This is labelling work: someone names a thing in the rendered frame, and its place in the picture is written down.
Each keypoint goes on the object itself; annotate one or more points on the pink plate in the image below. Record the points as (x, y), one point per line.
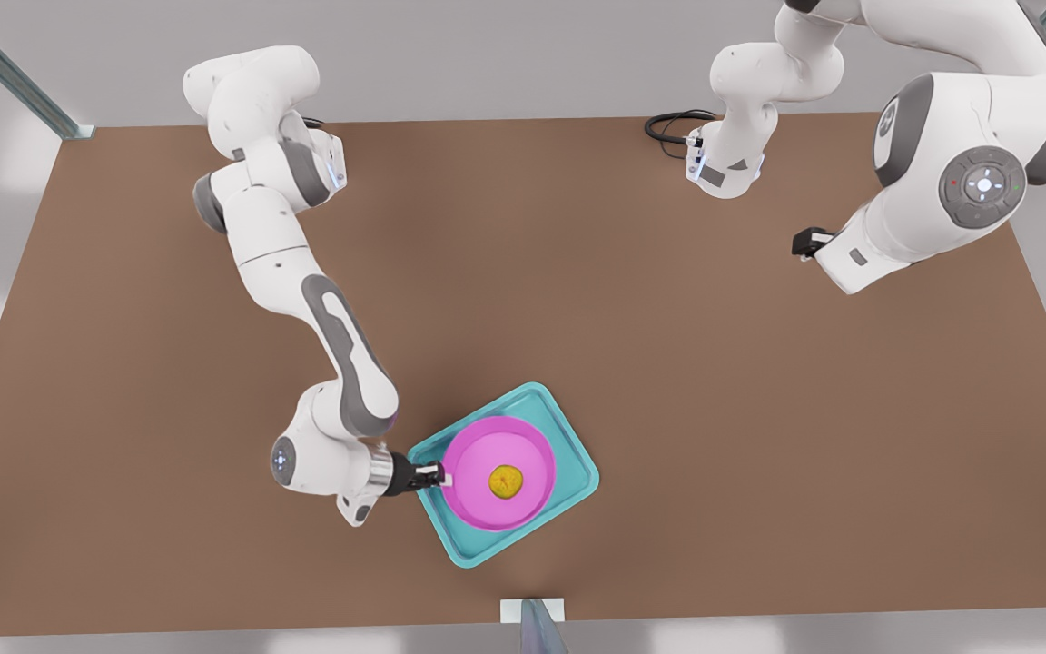
(498, 472)

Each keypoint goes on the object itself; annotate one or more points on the orange fruit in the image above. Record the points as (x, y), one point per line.
(506, 481)

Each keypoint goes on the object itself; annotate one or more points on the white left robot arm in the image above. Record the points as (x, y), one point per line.
(941, 182)

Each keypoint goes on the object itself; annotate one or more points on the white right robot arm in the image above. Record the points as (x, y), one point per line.
(269, 236)

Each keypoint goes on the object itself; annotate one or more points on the teal tray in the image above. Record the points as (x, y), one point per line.
(568, 454)

